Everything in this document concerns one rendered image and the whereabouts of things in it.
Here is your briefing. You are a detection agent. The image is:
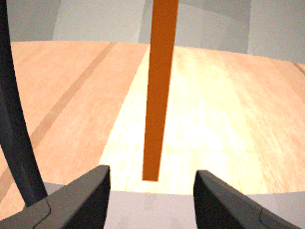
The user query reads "orange handle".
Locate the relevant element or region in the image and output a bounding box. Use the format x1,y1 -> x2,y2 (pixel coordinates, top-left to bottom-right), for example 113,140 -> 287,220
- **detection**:
142,0 -> 179,181

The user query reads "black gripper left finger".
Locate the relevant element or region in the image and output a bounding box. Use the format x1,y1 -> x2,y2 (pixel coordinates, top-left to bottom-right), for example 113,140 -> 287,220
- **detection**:
0,165 -> 112,229

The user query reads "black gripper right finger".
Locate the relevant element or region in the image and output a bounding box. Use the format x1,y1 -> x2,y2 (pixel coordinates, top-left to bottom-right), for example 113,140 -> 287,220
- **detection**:
192,169 -> 304,229

